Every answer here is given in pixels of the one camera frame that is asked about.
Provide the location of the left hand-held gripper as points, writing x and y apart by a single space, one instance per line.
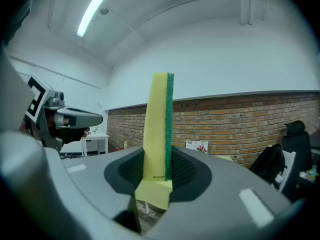
37 101

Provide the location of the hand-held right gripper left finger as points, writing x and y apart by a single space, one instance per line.
95 184

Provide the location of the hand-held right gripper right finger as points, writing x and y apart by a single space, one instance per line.
215 209

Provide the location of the yellow green sponge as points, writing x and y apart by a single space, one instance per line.
156 124

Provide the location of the person's left hand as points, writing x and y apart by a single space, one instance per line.
72 135

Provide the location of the yellow drink bottle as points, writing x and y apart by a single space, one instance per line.
125 146

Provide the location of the light green tablecloth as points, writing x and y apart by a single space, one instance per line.
223 158

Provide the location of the printed white sign board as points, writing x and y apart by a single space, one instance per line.
192 145

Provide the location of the black backpack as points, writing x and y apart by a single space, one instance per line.
268 164

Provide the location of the black office chair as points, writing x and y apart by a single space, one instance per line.
297 144

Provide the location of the long ceiling light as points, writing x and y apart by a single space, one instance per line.
90 14

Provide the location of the round ceiling smoke detector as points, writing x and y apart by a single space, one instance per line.
104 10

